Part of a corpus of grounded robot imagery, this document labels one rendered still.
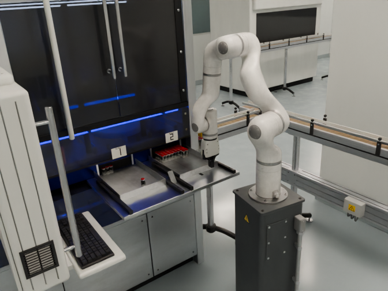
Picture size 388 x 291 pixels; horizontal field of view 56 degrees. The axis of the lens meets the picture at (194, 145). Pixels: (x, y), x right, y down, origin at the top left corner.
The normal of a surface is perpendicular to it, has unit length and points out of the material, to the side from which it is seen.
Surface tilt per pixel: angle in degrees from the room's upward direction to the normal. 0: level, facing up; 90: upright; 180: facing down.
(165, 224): 90
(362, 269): 0
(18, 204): 90
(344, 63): 90
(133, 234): 90
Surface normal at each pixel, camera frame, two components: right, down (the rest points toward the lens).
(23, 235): 0.58, 0.29
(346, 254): -0.05, -0.92
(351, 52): -0.81, 0.26
